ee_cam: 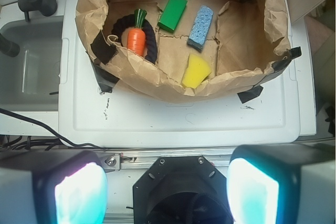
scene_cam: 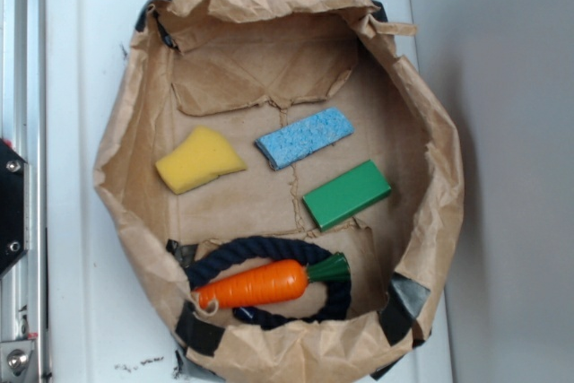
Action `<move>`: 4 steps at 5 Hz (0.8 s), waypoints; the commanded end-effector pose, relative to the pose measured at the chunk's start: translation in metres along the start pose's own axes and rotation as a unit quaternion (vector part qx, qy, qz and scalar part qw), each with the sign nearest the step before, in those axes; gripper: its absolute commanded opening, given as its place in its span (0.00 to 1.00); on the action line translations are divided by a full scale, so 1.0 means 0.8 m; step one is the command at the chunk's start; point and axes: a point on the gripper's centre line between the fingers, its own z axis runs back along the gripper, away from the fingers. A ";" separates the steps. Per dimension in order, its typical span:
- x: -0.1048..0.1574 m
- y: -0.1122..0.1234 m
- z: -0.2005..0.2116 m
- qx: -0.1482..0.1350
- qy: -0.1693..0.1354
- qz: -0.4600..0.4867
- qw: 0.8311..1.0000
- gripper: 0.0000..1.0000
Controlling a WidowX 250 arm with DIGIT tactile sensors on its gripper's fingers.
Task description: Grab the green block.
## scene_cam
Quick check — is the green rectangular block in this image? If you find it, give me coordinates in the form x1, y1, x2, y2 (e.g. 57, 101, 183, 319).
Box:
302, 160, 391, 231

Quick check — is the blue sponge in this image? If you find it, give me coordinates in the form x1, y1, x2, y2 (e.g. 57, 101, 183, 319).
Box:
255, 108, 354, 170

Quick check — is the yellow sponge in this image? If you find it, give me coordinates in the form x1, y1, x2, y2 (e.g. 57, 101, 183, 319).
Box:
155, 126, 248, 195

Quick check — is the orange toy carrot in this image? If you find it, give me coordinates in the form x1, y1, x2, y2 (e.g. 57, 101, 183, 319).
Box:
192, 253, 351, 309

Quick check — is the dark blue rope ring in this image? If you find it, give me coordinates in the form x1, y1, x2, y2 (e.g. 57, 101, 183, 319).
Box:
184, 235, 352, 331

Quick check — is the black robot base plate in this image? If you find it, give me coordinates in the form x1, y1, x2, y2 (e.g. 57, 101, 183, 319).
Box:
0, 139, 30, 278

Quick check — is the aluminium frame rail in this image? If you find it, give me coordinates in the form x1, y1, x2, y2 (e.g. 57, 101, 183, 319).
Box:
1, 0, 52, 382

